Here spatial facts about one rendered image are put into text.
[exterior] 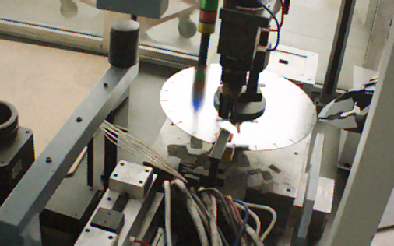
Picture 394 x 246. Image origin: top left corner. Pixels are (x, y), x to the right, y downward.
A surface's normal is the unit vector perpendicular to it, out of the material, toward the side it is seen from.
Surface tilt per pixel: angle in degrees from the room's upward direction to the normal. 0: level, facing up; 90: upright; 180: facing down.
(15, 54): 0
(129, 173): 0
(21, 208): 0
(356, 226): 90
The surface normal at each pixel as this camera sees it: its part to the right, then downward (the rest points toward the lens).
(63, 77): 0.11, -0.83
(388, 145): -0.25, 0.51
